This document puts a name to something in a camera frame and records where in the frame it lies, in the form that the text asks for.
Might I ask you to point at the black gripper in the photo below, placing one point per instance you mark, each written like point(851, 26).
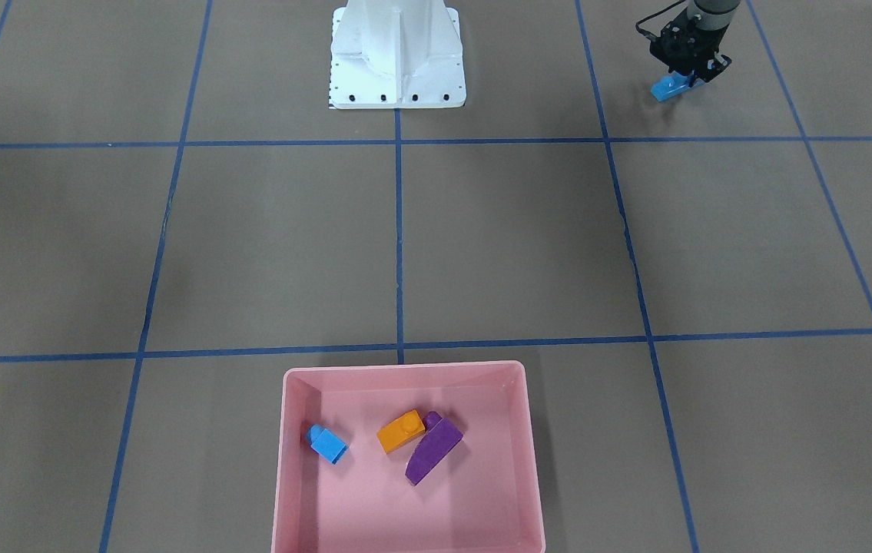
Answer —
point(717, 64)

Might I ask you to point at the long blue toy block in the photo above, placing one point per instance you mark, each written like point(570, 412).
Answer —
point(673, 85)

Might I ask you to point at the purple curved toy block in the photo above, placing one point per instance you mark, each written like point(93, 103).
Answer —
point(442, 435)

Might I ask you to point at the small blue toy block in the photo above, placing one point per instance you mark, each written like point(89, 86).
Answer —
point(326, 444)

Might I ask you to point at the orange toy block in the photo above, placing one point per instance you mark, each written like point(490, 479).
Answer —
point(400, 431)

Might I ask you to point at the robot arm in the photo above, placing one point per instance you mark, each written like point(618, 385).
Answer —
point(709, 14)

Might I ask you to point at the pink plastic box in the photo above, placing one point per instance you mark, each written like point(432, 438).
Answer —
point(339, 490)

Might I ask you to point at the white camera stand base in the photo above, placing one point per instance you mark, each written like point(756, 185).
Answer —
point(388, 55)

